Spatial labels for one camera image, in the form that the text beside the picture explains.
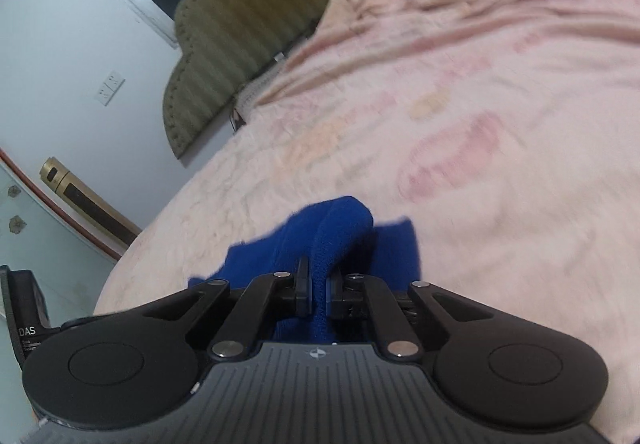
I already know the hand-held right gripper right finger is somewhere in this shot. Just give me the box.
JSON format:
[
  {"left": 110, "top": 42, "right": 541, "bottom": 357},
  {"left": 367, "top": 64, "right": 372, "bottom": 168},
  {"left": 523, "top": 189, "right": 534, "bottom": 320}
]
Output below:
[{"left": 325, "top": 273, "right": 507, "bottom": 361}]

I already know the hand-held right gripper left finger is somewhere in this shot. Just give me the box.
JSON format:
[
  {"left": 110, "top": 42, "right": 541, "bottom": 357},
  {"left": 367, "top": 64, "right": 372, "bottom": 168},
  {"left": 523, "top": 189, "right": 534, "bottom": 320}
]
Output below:
[{"left": 114, "top": 256, "right": 314, "bottom": 361}]

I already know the blue knit garment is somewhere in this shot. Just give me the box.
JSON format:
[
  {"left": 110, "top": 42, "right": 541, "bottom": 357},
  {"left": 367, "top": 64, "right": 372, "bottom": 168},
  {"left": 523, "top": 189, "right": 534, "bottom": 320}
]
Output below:
[{"left": 187, "top": 195, "right": 427, "bottom": 345}]

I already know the pale green door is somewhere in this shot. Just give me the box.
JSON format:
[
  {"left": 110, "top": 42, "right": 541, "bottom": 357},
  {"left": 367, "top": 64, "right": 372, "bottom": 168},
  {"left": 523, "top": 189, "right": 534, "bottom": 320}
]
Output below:
[{"left": 0, "top": 148, "right": 126, "bottom": 340}]

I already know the white patterned bed sheet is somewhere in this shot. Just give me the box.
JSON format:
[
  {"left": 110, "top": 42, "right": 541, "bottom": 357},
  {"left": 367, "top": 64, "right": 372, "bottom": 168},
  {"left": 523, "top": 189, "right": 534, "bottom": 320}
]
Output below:
[{"left": 231, "top": 37, "right": 313, "bottom": 132}]

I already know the pink blanket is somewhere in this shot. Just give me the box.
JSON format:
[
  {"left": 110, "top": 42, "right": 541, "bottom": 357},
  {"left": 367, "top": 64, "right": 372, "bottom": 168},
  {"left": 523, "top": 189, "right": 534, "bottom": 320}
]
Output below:
[{"left": 92, "top": 0, "right": 640, "bottom": 444}]

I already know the olive striped headboard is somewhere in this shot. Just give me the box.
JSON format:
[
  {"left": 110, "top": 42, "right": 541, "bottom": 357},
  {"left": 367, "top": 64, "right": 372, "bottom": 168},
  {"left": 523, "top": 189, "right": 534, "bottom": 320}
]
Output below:
[{"left": 162, "top": 0, "right": 362, "bottom": 161}]

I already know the gold door handle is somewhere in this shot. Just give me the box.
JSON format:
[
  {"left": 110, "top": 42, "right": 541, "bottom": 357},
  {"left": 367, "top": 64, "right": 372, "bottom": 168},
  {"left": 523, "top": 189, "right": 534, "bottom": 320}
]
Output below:
[{"left": 40, "top": 156, "right": 144, "bottom": 249}]

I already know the white wall switch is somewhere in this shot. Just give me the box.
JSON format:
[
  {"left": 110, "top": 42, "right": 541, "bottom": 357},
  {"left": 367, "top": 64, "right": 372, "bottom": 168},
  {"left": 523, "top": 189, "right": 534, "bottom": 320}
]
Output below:
[{"left": 95, "top": 70, "right": 126, "bottom": 108}]

